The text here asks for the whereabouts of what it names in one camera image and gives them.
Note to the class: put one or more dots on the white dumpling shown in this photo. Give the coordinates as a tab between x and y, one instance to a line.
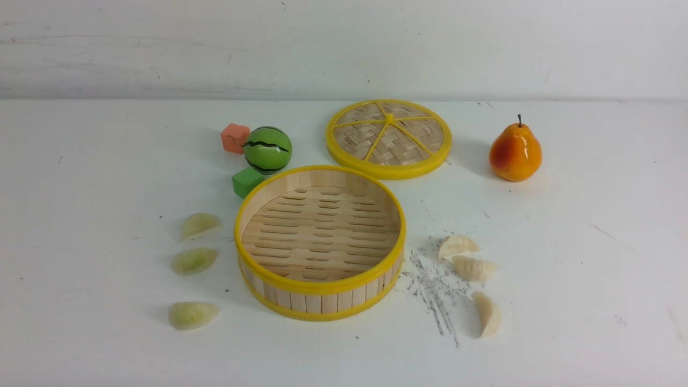
489	313
456	244
474	270

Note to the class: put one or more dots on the yellow rimmed bamboo steamer tray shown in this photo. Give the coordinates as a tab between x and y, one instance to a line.
320	243

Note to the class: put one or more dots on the yellow rimmed woven steamer lid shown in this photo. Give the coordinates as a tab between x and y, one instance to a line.
388	139

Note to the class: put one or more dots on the green striped watermelon ball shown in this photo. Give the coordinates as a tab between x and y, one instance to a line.
268	149

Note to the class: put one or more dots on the green foam cube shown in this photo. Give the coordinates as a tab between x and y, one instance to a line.
246	180

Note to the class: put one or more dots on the orange foam cube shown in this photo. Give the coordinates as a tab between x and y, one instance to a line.
233	138

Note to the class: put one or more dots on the orange yellow toy pear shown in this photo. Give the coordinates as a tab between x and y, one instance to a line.
516	155

